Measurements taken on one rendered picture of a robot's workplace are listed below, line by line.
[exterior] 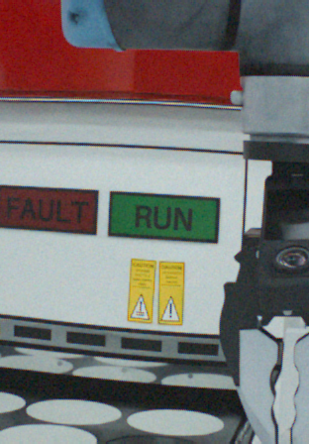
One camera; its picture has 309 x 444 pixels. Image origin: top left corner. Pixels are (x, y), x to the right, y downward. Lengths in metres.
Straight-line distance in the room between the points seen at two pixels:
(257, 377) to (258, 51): 0.22
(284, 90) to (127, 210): 0.55
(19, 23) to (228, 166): 0.27
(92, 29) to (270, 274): 0.19
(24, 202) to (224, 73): 0.27
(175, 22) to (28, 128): 0.60
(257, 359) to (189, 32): 0.22
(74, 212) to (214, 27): 0.58
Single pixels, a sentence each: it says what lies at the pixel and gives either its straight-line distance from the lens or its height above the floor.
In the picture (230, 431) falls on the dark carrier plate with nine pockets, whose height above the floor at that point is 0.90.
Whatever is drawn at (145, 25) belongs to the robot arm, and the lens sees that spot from 0.73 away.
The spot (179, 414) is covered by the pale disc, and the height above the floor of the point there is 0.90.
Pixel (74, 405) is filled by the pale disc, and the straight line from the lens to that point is 1.24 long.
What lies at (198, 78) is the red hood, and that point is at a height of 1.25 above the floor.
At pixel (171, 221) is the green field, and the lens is 1.27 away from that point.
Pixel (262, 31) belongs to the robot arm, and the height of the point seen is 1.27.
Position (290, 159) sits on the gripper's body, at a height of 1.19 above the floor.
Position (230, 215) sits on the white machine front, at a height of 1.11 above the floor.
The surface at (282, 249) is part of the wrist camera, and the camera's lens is 0.71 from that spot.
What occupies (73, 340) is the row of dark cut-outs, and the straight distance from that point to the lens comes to 1.32.
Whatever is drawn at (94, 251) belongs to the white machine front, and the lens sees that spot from 1.29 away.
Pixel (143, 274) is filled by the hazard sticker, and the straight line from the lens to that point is 1.28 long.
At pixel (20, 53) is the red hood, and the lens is 1.26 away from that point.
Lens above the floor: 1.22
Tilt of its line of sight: 5 degrees down
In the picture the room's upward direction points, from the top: 3 degrees clockwise
